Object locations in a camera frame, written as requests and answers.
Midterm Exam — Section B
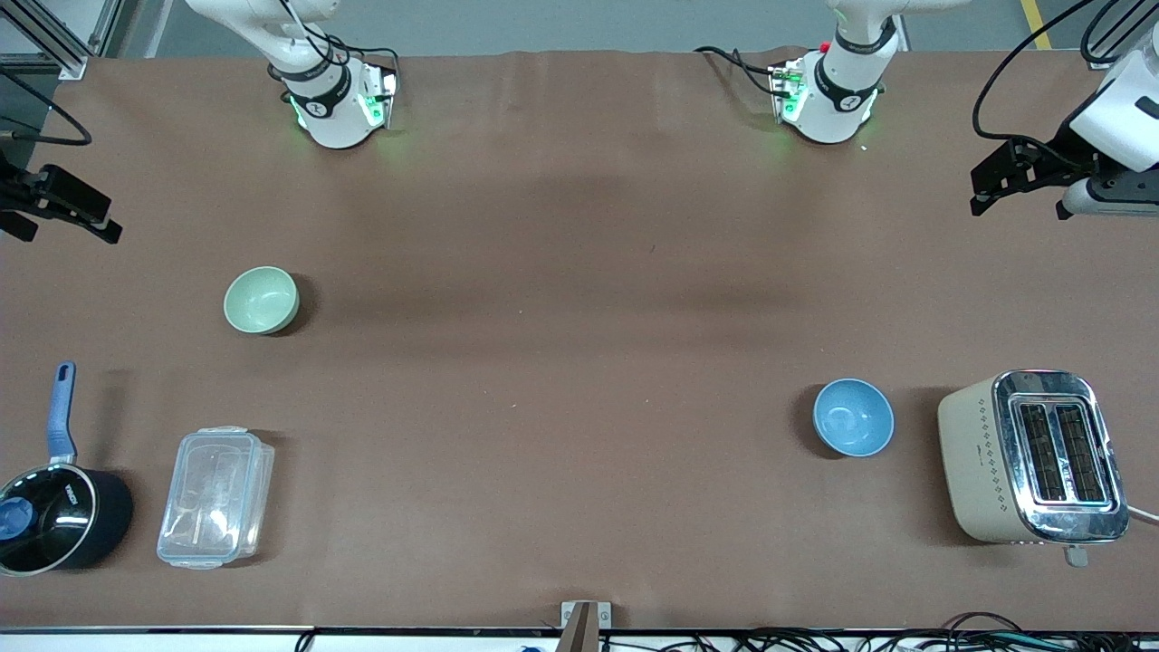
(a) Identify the light green bowl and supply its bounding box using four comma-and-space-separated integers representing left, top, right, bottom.
223, 265, 301, 337

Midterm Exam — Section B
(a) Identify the blue bowl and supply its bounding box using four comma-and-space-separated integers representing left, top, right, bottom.
812, 378, 896, 458

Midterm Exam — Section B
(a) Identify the beige chrome toaster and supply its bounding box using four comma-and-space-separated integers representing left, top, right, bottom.
936, 369, 1131, 569

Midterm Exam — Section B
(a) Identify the glass lid with blue knob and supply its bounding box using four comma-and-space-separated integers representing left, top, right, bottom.
0, 464, 97, 574

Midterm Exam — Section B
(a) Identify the clear plastic lidded container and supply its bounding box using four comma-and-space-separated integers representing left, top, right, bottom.
156, 426, 276, 572

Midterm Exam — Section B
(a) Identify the brown table cloth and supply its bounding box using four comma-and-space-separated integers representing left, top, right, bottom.
0, 47, 1159, 633

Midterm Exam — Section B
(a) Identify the black cable with loop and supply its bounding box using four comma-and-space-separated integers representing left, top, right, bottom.
0, 67, 93, 148

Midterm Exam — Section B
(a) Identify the long black arm cable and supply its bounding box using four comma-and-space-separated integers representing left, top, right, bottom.
972, 0, 1098, 157

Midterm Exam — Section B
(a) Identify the short black looped cable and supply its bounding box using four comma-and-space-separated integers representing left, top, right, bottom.
1079, 0, 1159, 69

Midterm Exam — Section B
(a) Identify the aluminium frame profile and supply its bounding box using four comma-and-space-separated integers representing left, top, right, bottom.
0, 0, 125, 81

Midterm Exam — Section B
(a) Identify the black cable at arm base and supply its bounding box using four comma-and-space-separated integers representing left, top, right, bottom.
268, 0, 401, 84
694, 44, 790, 97

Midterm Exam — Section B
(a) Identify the black saucepan with blue handle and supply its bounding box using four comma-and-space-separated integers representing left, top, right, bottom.
0, 361, 136, 578

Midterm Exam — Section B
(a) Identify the black cable bundle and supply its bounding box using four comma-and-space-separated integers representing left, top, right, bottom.
598, 612, 1159, 652

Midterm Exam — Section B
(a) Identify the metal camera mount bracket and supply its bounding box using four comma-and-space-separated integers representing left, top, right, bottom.
560, 599, 613, 652

